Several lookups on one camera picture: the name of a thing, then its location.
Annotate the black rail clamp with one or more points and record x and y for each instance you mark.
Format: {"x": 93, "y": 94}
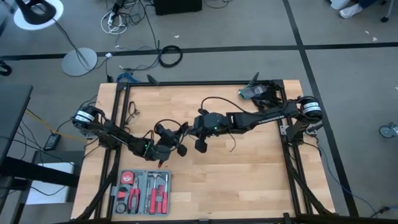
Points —
{"x": 153, "y": 80}
{"x": 254, "y": 78}

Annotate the black desk top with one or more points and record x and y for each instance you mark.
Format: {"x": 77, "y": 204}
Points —
{"x": 12, "y": 118}

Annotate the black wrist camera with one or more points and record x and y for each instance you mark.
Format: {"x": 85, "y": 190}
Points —
{"x": 164, "y": 132}
{"x": 203, "y": 112}

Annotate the black power adapter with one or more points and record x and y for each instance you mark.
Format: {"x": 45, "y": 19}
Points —
{"x": 52, "y": 141}

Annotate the steel claw hammer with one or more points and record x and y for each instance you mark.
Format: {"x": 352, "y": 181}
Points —
{"x": 153, "y": 199}

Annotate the white power strip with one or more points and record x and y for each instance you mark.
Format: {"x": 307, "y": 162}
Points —
{"x": 111, "y": 20}

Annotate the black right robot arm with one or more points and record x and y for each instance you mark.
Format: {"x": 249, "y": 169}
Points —
{"x": 264, "y": 118}

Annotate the red tape measure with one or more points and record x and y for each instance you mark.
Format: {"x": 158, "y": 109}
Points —
{"x": 127, "y": 177}

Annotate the black floor beam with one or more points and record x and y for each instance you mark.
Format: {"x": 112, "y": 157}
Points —
{"x": 37, "y": 174}

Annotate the black tape roll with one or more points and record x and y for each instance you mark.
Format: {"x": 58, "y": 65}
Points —
{"x": 117, "y": 208}

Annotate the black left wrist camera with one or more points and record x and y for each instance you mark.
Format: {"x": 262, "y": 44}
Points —
{"x": 164, "y": 132}

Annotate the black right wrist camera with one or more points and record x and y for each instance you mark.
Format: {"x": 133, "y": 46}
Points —
{"x": 203, "y": 112}

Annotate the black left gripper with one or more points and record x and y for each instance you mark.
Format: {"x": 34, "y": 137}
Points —
{"x": 160, "y": 151}

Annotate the black floor box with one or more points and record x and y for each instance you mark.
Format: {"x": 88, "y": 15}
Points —
{"x": 177, "y": 6}

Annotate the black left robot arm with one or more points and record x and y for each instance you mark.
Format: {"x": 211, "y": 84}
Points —
{"x": 118, "y": 137}

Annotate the white floor box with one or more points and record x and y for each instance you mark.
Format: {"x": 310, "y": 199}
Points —
{"x": 46, "y": 193}

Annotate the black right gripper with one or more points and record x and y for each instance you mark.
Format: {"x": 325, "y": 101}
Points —
{"x": 214, "y": 123}

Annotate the thin black lamp pole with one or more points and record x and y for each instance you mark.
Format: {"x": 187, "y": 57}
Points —
{"x": 68, "y": 40}

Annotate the black chair base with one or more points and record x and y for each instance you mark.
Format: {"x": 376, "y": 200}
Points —
{"x": 4, "y": 70}

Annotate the grey round lamp base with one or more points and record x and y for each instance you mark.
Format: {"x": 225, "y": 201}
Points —
{"x": 71, "y": 62}

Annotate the grey plastic tray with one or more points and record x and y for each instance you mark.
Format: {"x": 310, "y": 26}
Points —
{"x": 141, "y": 193}

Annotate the black table edge rail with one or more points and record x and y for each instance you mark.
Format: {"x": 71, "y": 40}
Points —
{"x": 202, "y": 83}

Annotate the grey caster wheel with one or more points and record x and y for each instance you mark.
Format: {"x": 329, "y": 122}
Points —
{"x": 387, "y": 130}

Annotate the black aluminium side rail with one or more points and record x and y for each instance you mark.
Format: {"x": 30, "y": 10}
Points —
{"x": 116, "y": 174}
{"x": 295, "y": 174}

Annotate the pink utility knife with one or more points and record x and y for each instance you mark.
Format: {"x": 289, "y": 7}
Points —
{"x": 122, "y": 194}

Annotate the grey metal bracket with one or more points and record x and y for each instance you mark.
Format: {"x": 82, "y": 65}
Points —
{"x": 283, "y": 130}

